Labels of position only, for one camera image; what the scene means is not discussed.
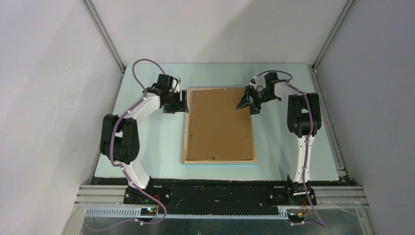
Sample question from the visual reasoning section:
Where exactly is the aluminium rail front frame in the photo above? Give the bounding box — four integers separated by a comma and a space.
62, 185, 379, 235

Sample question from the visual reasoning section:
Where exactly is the right aluminium corner post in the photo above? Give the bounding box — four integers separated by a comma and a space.
312, 0, 356, 70

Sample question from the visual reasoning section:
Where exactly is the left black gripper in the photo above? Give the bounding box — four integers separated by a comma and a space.
163, 90, 188, 114

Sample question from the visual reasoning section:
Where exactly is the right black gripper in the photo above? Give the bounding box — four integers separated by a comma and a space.
235, 85, 278, 116

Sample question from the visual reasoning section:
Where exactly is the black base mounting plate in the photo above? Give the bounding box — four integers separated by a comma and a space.
123, 179, 317, 216

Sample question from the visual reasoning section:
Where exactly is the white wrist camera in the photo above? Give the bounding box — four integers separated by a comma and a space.
250, 76, 258, 86
172, 77, 181, 93

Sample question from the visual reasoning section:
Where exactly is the brown cardboard backing board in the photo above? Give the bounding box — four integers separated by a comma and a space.
186, 87, 255, 162

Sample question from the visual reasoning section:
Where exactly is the wooden picture frame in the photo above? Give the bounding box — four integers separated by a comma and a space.
182, 87, 258, 165

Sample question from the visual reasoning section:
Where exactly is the aluminium corner post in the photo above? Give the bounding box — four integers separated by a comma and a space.
81, 0, 126, 73
312, 0, 356, 70

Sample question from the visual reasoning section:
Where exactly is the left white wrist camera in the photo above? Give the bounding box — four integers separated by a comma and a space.
172, 77, 181, 93

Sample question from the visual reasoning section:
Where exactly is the left aluminium corner post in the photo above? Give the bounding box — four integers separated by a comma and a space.
81, 0, 126, 73

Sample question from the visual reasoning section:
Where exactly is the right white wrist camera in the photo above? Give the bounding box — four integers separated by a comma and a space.
250, 76, 258, 86

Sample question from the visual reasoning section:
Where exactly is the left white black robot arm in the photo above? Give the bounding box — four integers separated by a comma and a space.
100, 74, 188, 204

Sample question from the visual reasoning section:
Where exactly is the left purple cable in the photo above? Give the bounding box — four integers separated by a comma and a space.
85, 58, 182, 232

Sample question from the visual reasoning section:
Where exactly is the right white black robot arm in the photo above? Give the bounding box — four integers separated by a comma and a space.
235, 70, 322, 205

